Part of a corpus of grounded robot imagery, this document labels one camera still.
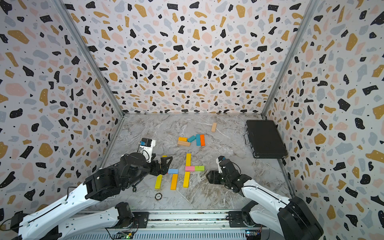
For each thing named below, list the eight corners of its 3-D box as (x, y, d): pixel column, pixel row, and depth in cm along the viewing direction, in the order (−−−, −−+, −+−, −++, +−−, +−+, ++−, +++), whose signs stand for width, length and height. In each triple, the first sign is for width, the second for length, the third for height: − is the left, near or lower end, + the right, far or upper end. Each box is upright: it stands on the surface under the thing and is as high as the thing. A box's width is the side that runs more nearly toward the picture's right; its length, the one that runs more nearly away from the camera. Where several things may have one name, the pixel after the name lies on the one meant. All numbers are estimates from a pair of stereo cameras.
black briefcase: (248, 159, 99) (251, 154, 94) (241, 125, 118) (242, 120, 113) (285, 159, 99) (290, 154, 94) (272, 125, 118) (275, 120, 114)
